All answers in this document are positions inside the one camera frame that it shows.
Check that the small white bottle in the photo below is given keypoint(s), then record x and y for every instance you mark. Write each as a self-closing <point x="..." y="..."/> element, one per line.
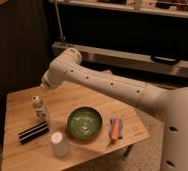
<point x="40" y="109"/>

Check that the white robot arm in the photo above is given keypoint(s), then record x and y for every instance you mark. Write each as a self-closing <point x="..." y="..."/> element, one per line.
<point x="171" y="105"/>

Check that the green bowl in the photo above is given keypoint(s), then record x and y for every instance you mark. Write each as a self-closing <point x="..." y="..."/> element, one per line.
<point x="84" y="123"/>

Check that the orange grey marker bundle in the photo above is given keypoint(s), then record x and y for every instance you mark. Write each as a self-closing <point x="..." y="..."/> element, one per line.
<point x="116" y="128"/>

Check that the white paper cup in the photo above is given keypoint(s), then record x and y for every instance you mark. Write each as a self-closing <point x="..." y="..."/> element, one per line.
<point x="59" y="144"/>

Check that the white metal shelf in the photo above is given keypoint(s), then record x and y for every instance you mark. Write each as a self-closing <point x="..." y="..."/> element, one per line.
<point x="111" y="33"/>

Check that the black white striped box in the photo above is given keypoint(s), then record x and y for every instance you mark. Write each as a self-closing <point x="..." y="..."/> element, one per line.
<point x="33" y="132"/>

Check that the black handle on shelf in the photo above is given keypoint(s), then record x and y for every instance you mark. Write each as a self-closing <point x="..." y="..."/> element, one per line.
<point x="164" y="61"/>

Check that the metal shelf post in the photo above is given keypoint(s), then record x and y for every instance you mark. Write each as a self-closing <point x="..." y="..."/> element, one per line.
<point x="62" y="37"/>

